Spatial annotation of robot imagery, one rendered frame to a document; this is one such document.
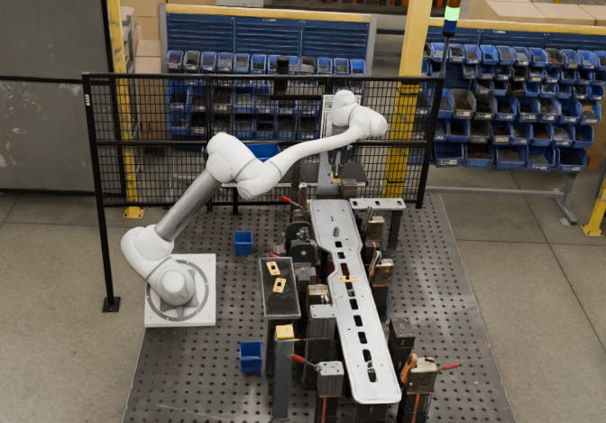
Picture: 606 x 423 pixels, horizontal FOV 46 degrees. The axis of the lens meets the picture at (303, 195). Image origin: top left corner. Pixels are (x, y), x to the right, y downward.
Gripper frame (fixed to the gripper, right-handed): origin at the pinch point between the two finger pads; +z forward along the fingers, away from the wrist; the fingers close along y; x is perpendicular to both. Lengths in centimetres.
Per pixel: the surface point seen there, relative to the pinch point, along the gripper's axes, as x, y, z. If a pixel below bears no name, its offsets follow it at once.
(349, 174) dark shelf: 39.9, 15.8, 25.4
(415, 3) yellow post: 57, 44, -66
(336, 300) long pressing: -61, -7, 29
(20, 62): 165, -183, 13
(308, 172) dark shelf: 42.2, -6.6, 25.5
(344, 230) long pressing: -9.2, 5.3, 28.7
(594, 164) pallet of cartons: 218, 278, 120
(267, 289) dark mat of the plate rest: -71, -38, 13
